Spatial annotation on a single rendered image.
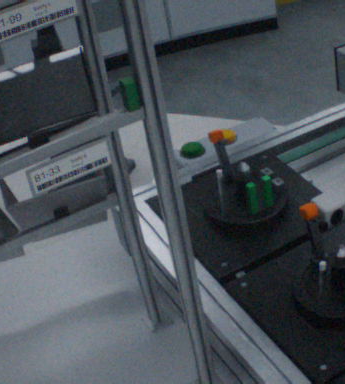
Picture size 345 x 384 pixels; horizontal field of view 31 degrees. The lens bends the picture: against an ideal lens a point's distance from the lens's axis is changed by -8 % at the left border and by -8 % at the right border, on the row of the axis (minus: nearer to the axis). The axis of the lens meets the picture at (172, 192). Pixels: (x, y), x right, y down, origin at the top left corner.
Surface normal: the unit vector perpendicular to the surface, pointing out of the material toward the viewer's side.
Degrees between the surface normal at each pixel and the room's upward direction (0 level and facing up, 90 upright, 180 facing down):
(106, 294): 0
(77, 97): 65
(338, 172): 0
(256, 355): 0
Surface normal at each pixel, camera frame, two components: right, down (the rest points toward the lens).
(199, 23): 0.32, 0.50
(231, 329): -0.16, -0.81
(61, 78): 0.19, 0.11
